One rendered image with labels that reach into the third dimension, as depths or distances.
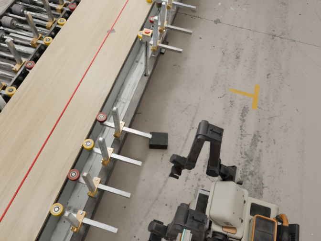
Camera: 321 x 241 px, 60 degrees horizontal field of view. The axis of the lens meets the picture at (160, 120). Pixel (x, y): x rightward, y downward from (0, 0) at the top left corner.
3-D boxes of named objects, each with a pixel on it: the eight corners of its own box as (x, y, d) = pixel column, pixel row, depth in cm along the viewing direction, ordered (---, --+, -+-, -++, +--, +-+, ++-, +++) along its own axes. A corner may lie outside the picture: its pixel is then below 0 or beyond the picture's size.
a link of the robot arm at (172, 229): (186, 231, 112) (192, 205, 117) (172, 227, 112) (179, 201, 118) (174, 245, 149) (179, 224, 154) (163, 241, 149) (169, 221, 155)
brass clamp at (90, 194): (102, 180, 206) (101, 179, 202) (95, 198, 199) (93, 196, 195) (94, 178, 207) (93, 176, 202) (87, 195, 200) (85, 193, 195)
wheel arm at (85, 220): (118, 229, 187) (118, 228, 184) (116, 234, 186) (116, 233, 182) (58, 209, 192) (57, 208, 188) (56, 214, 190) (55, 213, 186)
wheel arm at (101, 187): (131, 194, 202) (131, 192, 198) (129, 199, 200) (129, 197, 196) (75, 177, 206) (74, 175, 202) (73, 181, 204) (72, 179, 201)
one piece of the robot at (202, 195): (217, 200, 193) (225, 191, 174) (209, 241, 179) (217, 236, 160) (195, 193, 194) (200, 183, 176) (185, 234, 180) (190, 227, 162)
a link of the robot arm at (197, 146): (207, 140, 134) (211, 121, 140) (195, 136, 134) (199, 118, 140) (193, 172, 170) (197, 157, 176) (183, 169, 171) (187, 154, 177)
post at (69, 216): (85, 227, 200) (70, 212, 159) (83, 232, 199) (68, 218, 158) (80, 226, 201) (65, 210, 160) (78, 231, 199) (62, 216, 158)
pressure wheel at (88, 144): (83, 152, 215) (80, 145, 205) (88, 143, 219) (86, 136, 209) (92, 156, 214) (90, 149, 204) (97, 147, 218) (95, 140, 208)
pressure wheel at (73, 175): (70, 185, 201) (67, 180, 191) (71, 174, 205) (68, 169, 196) (81, 184, 202) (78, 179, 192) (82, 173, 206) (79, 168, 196)
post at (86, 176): (99, 194, 213) (89, 172, 172) (97, 199, 211) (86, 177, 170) (94, 193, 213) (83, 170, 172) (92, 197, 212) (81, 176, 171)
